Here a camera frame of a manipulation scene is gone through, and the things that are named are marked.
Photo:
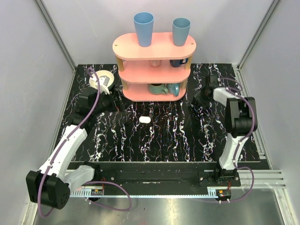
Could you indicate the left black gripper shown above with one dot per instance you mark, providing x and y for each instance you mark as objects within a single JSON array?
[{"x": 117, "y": 102}]

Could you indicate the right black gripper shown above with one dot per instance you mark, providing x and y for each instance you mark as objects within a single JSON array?
[{"x": 198, "y": 96}]

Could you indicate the white earbuds charging case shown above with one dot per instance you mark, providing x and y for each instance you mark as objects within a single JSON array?
[{"x": 145, "y": 119}]

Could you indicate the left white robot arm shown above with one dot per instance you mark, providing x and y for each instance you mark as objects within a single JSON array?
[{"x": 50, "y": 185}]

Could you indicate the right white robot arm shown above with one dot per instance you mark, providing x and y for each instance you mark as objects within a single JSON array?
[{"x": 240, "y": 121}]

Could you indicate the light blue mug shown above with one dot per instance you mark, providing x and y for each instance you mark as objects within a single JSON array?
[{"x": 174, "y": 88}]

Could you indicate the black marble mat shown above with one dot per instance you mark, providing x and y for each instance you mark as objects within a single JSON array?
[{"x": 176, "y": 133}]

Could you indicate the white green bowl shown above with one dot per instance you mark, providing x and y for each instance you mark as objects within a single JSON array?
[{"x": 103, "y": 72}]

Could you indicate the teal green mug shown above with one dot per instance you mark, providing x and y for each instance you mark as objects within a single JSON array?
[{"x": 157, "y": 89}]

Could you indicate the navy blue mug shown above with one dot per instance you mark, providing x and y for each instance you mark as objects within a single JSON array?
[{"x": 178, "y": 63}]

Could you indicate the pink three-tier shelf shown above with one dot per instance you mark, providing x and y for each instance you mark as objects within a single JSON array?
[{"x": 135, "y": 72}]

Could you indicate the pink mug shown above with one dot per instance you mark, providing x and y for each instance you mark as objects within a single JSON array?
[{"x": 155, "y": 63}]

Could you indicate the blue cup right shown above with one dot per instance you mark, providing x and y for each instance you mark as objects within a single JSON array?
[{"x": 180, "y": 31}]

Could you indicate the tall blue cup left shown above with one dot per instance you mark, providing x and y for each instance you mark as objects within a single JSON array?
[{"x": 143, "y": 22}]

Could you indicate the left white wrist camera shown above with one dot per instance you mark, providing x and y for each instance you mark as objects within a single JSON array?
[{"x": 103, "y": 83}]

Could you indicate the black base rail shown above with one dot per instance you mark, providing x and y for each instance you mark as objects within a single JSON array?
[{"x": 162, "y": 178}]

